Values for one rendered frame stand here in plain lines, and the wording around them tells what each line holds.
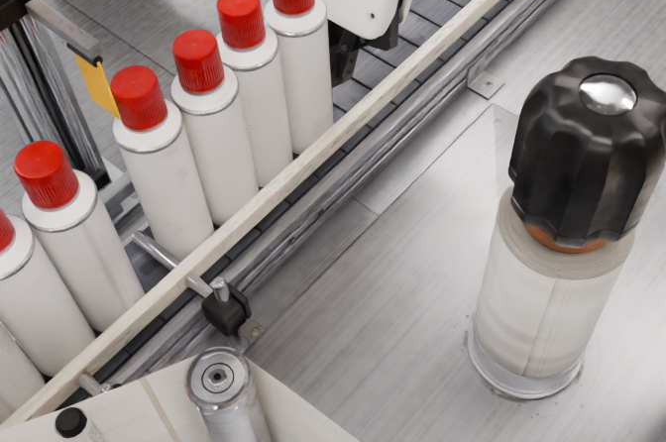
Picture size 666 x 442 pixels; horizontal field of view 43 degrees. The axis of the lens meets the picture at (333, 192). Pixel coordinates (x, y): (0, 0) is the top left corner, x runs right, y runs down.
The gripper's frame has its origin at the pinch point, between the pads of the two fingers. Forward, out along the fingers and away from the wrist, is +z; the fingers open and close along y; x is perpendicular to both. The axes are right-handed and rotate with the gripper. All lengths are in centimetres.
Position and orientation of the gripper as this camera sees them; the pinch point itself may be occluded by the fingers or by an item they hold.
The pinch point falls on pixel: (337, 62)
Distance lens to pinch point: 78.6
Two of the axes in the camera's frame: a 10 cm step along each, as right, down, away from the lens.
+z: -1.9, 7.6, 6.2
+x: 6.3, -3.9, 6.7
